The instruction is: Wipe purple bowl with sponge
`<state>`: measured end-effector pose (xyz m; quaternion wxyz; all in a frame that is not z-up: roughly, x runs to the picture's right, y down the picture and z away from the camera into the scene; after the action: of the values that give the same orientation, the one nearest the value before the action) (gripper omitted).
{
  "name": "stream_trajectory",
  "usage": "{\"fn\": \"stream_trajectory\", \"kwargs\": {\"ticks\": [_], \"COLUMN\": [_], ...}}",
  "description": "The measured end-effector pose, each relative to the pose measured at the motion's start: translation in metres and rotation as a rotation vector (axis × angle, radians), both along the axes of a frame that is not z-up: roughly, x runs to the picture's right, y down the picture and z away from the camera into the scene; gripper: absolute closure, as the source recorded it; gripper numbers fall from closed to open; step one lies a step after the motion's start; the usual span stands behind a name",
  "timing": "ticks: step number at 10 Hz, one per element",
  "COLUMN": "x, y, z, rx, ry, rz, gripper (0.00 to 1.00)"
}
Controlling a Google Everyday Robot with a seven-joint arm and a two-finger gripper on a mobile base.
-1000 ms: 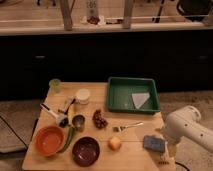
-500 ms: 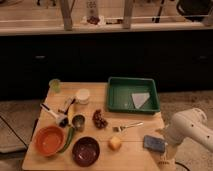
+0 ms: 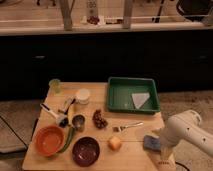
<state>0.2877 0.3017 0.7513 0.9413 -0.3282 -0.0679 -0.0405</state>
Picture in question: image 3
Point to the white dish brush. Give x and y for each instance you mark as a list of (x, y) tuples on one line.
[(60, 119)]

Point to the orange bowl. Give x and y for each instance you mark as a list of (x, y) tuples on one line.
[(49, 140)]

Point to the yellow banana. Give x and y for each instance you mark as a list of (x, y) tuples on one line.
[(70, 114)]

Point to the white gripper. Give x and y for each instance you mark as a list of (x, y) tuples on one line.
[(168, 141)]

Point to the yellow cube block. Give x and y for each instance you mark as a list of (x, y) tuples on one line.
[(114, 143)]

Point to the dark grape bunch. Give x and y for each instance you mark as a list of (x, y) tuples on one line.
[(98, 120)]

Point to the green plastic cup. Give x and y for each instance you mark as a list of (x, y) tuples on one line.
[(55, 85)]

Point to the white black tool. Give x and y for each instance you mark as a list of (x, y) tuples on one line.
[(64, 108)]

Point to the metal fork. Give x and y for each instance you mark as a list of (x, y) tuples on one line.
[(121, 128)]

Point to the blue sponge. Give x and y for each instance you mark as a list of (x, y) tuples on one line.
[(151, 143)]

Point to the small metal cup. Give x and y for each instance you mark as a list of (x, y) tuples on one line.
[(78, 122)]

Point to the green plastic tray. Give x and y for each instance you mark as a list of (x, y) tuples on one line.
[(120, 90)]

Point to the purple bowl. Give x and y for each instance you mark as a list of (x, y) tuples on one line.
[(85, 151)]

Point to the grey folded cloth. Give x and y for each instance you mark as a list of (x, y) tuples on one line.
[(139, 99)]

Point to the green chili pepper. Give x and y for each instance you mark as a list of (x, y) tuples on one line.
[(70, 135)]

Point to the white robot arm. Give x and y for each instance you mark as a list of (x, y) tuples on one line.
[(186, 126)]

